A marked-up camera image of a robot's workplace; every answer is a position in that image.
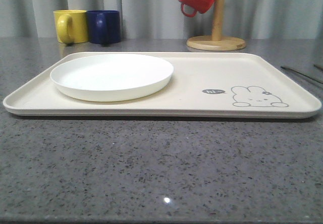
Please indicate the white round plate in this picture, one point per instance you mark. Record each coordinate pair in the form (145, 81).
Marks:
(112, 77)

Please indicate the wooden mug tree stand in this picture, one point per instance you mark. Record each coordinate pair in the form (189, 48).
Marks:
(216, 41)

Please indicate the grey curtain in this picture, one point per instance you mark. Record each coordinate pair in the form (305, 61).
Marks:
(162, 19)

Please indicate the dark blue mug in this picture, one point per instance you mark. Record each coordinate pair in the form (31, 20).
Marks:
(103, 26)

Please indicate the yellow mug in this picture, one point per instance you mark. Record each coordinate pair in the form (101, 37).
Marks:
(71, 26)

